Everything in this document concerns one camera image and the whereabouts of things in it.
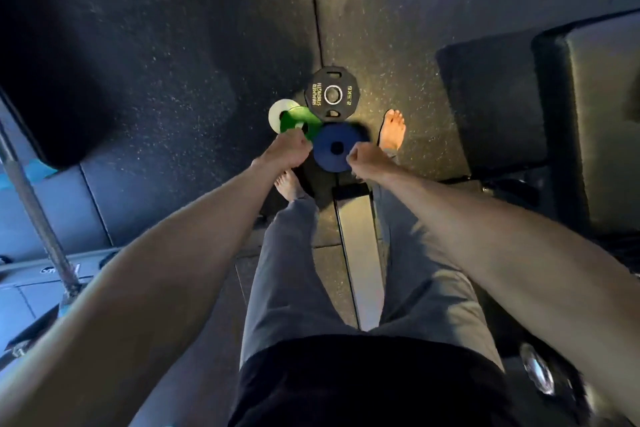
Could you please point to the person's left hand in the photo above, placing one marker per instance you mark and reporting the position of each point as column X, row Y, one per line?
column 285, row 154

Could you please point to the person's right hand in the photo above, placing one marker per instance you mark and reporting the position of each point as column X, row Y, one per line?
column 371, row 162

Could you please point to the person's right fingers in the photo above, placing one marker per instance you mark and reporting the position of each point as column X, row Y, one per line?
column 355, row 158

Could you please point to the person's left fingers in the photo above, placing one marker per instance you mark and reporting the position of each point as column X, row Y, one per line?
column 301, row 139

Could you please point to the green weight plate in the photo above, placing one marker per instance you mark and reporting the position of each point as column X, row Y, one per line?
column 296, row 120

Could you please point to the blue weight plate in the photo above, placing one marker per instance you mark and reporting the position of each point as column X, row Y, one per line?
column 334, row 147

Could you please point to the person's right forearm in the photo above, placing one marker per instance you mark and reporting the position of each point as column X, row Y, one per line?
column 500, row 251

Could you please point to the person's left forearm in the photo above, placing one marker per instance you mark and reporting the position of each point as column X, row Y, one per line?
column 150, row 281

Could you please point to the white weight plate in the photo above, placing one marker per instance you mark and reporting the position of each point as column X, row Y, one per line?
column 280, row 110

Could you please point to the person's right foot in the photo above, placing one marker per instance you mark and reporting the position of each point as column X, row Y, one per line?
column 392, row 129

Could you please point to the person's foot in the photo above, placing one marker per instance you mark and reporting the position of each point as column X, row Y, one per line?
column 288, row 186
column 392, row 129

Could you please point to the person's left foot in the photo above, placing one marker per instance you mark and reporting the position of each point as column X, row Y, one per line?
column 288, row 186

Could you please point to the black weight plate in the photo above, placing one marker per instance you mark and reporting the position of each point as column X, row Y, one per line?
column 332, row 94

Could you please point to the grey metal bench base bar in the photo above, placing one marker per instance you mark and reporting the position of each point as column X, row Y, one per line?
column 359, row 256

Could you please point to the person's grey trousers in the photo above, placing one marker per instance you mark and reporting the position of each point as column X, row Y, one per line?
column 295, row 281

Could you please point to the person's black shirt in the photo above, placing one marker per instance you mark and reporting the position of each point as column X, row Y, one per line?
column 370, row 381

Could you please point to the black padded bench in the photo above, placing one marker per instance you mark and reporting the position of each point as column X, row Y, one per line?
column 595, row 116

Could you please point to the blue metal rack base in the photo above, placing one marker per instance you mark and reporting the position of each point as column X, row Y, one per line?
column 55, row 221

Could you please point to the steel barbell bar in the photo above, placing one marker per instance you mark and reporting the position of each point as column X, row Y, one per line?
column 37, row 221

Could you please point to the chrome dumbbell end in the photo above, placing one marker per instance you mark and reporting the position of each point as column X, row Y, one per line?
column 537, row 369

